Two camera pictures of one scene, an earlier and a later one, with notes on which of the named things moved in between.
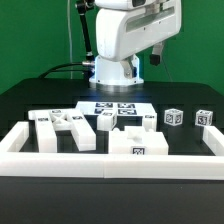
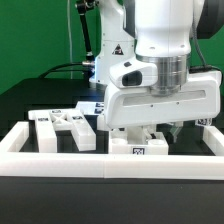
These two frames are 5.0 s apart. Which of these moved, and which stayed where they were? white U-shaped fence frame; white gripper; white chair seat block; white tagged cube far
Moved: white gripper
Stayed: white chair seat block; white U-shaped fence frame; white tagged cube far
